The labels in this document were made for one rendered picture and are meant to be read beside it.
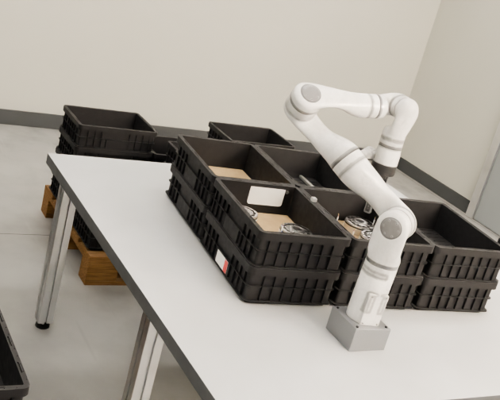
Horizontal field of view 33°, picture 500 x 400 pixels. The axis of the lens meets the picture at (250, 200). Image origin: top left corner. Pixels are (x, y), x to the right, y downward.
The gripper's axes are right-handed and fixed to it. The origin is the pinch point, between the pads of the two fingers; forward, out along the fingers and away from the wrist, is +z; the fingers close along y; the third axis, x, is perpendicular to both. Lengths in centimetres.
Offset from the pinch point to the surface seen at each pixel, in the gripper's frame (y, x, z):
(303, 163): 56, 39, 11
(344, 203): 25.6, 13.4, 10.5
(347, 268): -12.6, -1.2, 16.8
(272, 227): -3.8, 26.8, 16.7
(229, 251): -22.4, 32.2, 21.6
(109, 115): 123, 162, 41
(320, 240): -22.5, 6.9, 7.8
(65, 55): 226, 260, 46
